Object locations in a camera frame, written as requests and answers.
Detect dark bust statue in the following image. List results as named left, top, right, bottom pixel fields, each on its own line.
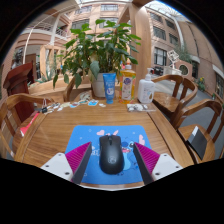
left=11, top=48, right=24, bottom=70

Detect red and white bag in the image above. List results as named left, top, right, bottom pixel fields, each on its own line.
left=19, top=111, right=40, bottom=138

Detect yellow flowering potted plant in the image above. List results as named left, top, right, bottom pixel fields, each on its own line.
left=196, top=76, right=208, bottom=93

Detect dark red wooden pedestal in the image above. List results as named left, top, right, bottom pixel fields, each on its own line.
left=3, top=61, right=35, bottom=123

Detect green plant in white pot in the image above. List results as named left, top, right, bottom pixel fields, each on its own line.
left=52, top=18, right=143, bottom=98

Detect white pump bottle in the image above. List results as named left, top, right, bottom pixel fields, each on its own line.
left=137, top=67, right=156, bottom=104

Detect white geometric sculpture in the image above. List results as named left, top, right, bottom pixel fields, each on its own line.
left=163, top=49, right=183, bottom=76

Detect blue tube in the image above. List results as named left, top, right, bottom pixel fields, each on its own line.
left=102, top=72, right=117, bottom=105

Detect yellow liquid bottle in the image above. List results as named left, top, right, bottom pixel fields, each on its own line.
left=119, top=58, right=137, bottom=104

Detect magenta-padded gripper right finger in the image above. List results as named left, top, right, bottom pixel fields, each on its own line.
left=132, top=141, right=184, bottom=186

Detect blue printed mouse pad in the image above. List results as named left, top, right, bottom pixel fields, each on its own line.
left=64, top=124, right=153, bottom=186

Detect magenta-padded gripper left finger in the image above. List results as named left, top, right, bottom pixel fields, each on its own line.
left=40, top=141, right=93, bottom=185

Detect black flat box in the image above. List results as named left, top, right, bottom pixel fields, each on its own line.
left=186, top=125, right=209, bottom=161

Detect white packets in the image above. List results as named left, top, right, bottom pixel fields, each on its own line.
left=126, top=103, right=157, bottom=113

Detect black computer mouse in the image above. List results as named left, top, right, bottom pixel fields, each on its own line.
left=98, top=134, right=125, bottom=175

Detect long wooden planter box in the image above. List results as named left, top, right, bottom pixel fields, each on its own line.
left=28, top=76, right=73, bottom=98

